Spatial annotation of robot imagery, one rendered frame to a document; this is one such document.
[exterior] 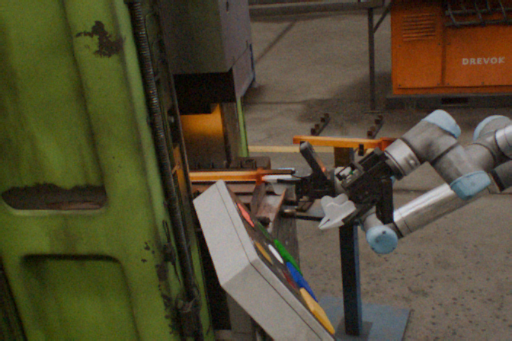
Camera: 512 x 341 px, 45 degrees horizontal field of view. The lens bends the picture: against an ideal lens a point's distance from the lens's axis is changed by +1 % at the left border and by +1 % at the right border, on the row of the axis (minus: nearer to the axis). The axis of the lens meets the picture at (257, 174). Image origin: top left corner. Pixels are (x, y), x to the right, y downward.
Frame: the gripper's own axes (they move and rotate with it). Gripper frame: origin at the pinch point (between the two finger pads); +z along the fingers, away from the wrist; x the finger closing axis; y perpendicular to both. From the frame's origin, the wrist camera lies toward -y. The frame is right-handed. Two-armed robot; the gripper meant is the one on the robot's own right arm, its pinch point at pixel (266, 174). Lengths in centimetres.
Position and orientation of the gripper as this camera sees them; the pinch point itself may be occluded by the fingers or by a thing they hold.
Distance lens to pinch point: 180.1
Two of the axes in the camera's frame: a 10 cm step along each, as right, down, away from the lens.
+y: 1.1, 9.0, 4.2
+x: 2.0, -4.3, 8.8
